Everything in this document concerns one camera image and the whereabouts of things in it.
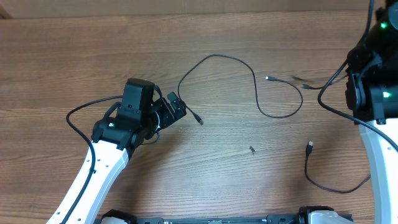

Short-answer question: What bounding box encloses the thin black USB cable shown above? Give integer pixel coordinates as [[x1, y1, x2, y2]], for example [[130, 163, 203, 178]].
[[177, 54, 304, 126]]

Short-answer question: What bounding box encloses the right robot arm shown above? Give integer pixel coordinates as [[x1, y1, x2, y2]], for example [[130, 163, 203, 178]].
[[346, 0, 397, 223]]

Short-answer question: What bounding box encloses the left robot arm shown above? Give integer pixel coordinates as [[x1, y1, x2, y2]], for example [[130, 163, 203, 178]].
[[48, 78, 187, 224]]

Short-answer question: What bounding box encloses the small black debris piece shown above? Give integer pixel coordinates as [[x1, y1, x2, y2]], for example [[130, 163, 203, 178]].
[[249, 146, 256, 154]]

